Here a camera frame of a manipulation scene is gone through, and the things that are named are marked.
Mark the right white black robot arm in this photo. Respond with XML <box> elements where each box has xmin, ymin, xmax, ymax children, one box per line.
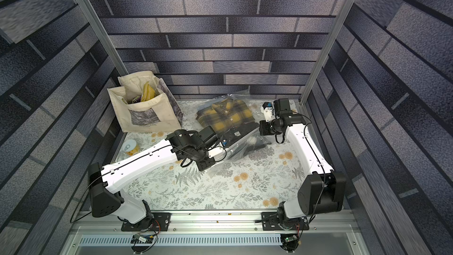
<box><xmin>259</xmin><ymin>99</ymin><xmax>346</xmax><ymax>230</ymax></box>

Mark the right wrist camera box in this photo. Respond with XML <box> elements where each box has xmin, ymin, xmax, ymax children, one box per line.
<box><xmin>261</xmin><ymin>102</ymin><xmax>275</xmax><ymax>122</ymax></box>

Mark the right small circuit board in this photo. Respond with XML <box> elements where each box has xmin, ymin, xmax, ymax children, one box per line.
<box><xmin>280</xmin><ymin>234</ymin><xmax>299</xmax><ymax>253</ymax></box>

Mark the yellow snack packet in tote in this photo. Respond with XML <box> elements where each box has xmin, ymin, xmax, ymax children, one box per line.
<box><xmin>140</xmin><ymin>82</ymin><xmax>156</xmax><ymax>102</ymax></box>

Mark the clear plastic vacuum bag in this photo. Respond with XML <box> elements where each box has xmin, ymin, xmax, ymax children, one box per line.
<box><xmin>195</xmin><ymin>90</ymin><xmax>275</xmax><ymax>178</ymax></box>

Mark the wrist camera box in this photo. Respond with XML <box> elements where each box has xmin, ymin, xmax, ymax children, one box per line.
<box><xmin>261</xmin><ymin>102</ymin><xmax>275</xmax><ymax>122</ymax></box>
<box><xmin>208</xmin><ymin>141</ymin><xmax>228</xmax><ymax>162</ymax></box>

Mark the aluminium front rail frame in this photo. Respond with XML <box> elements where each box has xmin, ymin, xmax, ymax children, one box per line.
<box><xmin>61</xmin><ymin>210</ymin><xmax>369</xmax><ymax>255</ymax></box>

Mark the beige canvas tote bag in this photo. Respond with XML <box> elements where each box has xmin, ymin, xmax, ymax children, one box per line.
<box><xmin>107</xmin><ymin>71</ymin><xmax>184</xmax><ymax>132</ymax></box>

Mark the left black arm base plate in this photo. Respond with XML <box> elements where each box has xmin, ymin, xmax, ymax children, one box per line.
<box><xmin>121</xmin><ymin>212</ymin><xmax>172</xmax><ymax>232</ymax></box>

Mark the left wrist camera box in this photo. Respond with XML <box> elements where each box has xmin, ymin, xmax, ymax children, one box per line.
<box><xmin>208</xmin><ymin>141</ymin><xmax>228</xmax><ymax>162</ymax></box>

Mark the yellow black plaid shirt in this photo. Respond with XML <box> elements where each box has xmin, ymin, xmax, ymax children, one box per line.
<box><xmin>196</xmin><ymin>98</ymin><xmax>255</xmax><ymax>134</ymax></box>

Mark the black tray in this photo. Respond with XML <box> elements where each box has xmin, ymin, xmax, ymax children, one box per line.
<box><xmin>220</xmin><ymin>122</ymin><xmax>271</xmax><ymax>161</ymax></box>

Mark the small circuit board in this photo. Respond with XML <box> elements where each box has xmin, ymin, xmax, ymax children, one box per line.
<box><xmin>130</xmin><ymin>234</ymin><xmax>155</xmax><ymax>246</ymax></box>
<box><xmin>280</xmin><ymin>234</ymin><xmax>299</xmax><ymax>253</ymax></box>

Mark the floral patterned table cloth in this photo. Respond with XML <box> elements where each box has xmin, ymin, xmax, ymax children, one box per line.
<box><xmin>93</xmin><ymin>98</ymin><xmax>333</xmax><ymax>211</ymax></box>

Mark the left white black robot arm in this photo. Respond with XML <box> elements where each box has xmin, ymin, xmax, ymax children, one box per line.
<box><xmin>88</xmin><ymin>126</ymin><xmax>227</xmax><ymax>225</ymax></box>

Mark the left small circuit board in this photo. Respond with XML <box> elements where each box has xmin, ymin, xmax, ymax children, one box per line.
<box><xmin>130</xmin><ymin>234</ymin><xmax>155</xmax><ymax>246</ymax></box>

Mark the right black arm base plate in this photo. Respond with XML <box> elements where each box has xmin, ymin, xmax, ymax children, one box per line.
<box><xmin>256</xmin><ymin>212</ymin><xmax>310</xmax><ymax>231</ymax></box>

